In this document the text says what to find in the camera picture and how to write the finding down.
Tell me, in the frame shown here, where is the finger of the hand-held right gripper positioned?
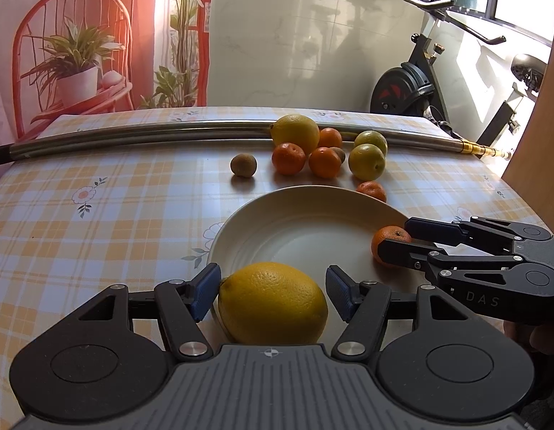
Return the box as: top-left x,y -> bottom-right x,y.
405,216 -> 520,255
377,239 -> 525,286

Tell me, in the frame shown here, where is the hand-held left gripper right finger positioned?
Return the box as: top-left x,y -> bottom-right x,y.
325,264 -> 484,363

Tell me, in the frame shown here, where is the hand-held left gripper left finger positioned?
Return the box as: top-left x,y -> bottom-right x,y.
57,262 -> 223,363

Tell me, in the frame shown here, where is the large yellow lemon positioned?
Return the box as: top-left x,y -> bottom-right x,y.
218,262 -> 330,347

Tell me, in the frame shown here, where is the white bowl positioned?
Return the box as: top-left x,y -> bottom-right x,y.
207,185 -> 432,287

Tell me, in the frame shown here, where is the green citrus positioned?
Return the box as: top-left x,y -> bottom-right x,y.
353,130 -> 389,156
348,143 -> 386,181

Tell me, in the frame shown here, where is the person's right hand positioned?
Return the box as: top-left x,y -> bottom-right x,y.
503,321 -> 554,355

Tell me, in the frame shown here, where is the small orange tangerine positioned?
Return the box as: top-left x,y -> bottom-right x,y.
356,181 -> 388,204

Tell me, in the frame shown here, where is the wooden board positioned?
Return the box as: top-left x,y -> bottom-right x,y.
501,42 -> 554,234

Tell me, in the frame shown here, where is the black exercise bike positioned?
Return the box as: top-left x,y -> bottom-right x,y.
369,0 -> 554,145

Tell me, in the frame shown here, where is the stainless steel pole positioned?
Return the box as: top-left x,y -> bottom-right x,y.
37,119 -> 513,161
0,131 -> 278,167

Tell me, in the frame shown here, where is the wall poster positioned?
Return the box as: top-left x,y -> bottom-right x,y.
0,0 -> 216,149

